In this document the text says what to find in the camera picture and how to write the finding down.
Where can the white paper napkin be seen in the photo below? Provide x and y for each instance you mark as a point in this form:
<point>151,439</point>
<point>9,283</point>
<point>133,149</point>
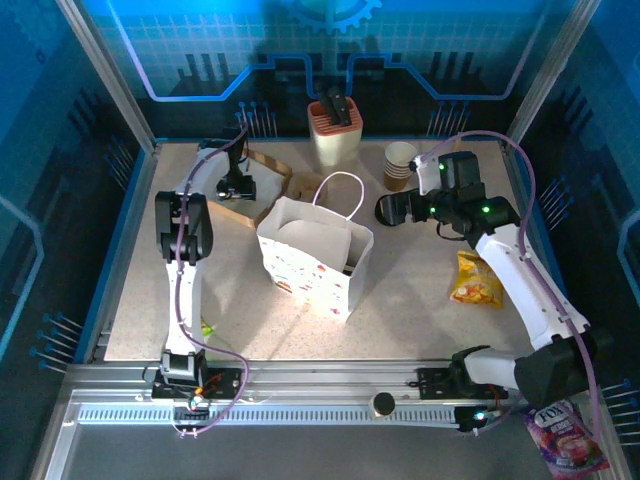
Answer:
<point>315,245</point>

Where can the white paper bag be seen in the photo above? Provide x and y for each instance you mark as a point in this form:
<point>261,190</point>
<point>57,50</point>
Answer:
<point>310,280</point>

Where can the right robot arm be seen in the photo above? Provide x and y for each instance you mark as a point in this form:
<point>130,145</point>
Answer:
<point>520,285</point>

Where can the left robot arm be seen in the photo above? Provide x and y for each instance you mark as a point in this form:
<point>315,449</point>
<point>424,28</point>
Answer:
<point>182,300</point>

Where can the cardboard napkin box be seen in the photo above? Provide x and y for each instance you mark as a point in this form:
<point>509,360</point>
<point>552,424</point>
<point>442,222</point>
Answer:
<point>272,165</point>

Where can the white napkin stack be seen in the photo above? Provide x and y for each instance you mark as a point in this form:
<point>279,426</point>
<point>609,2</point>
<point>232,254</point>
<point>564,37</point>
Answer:
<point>267,185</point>

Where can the brown paper cup stack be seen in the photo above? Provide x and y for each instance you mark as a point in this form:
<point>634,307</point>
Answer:
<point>400,160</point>

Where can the pulp cup carrier stack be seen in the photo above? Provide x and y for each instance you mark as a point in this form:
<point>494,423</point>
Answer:
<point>305,185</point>

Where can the yellow chips bag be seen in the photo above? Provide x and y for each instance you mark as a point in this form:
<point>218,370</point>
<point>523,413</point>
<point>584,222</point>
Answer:
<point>477,282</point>

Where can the cream knife block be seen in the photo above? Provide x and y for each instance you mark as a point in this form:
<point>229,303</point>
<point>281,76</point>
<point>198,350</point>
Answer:
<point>335,145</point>

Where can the green snack bar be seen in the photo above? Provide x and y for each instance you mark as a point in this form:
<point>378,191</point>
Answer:
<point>207,330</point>

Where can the black round knob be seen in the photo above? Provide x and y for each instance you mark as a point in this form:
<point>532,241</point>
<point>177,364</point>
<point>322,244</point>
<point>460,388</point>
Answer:
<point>383,404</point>

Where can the purple candy bag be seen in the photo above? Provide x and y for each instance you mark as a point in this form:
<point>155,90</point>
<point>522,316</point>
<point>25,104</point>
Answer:
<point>565,445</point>

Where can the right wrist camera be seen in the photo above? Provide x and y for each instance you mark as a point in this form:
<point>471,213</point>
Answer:
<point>426,175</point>

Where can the aluminium frame post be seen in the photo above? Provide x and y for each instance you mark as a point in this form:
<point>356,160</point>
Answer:
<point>102,65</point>
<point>548,65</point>

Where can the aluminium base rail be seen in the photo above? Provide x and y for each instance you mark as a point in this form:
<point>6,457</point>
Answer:
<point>325,371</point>

